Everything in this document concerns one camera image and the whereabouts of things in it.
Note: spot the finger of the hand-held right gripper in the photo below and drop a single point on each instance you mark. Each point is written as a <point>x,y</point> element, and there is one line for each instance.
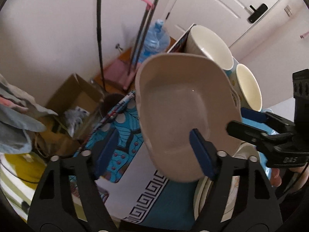
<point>252,114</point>
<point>248,133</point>

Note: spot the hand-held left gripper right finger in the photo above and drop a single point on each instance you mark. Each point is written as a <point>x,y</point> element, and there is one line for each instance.
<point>200,154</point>

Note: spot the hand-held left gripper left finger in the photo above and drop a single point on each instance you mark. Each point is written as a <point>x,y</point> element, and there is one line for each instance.
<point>108,147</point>

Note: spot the white duck print plate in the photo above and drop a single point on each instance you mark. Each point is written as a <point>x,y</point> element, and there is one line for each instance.
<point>236,191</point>

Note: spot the beige square bowl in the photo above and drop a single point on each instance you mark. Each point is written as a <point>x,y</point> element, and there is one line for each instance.
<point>181,106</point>

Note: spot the person's right hand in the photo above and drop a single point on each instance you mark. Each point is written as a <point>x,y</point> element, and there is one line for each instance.
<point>276,177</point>

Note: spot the blue floral patterned cloth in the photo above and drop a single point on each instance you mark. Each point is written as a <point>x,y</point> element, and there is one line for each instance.
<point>125,125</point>

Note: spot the cream round bowl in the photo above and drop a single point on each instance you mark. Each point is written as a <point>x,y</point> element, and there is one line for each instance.
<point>248,87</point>

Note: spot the grey crumpled plastic bag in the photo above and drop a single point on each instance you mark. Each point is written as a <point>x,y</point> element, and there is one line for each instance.
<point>76,118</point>

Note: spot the dark round container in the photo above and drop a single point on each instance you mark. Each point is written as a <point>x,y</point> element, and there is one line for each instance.
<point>111,102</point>

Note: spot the blue tablecloth with patterned border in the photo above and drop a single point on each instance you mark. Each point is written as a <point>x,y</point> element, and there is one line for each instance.
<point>173,203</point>

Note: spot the cardboard box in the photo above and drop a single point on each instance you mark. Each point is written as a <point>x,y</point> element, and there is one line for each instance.
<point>79,87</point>

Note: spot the pink broom dustpan set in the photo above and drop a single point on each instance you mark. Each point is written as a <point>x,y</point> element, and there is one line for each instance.
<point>120,72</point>

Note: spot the white ribbed bowl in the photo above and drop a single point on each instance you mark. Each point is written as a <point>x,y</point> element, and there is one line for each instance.
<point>198,43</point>

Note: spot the yellow green striped blanket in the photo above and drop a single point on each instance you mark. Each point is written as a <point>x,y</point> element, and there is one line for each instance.
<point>17,169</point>

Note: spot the grey blue clothes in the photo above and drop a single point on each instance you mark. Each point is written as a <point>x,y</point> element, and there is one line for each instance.
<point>14,125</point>

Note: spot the white flat board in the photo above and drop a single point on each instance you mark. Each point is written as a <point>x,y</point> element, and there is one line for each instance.
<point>179,42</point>

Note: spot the white panelled door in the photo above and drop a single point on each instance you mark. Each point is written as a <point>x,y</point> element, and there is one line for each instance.
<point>217,9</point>

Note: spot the blue water bottle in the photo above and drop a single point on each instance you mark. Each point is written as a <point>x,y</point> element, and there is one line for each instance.
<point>154,41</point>

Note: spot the grey light switch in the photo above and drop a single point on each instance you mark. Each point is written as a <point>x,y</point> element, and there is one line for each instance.
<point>288,11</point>

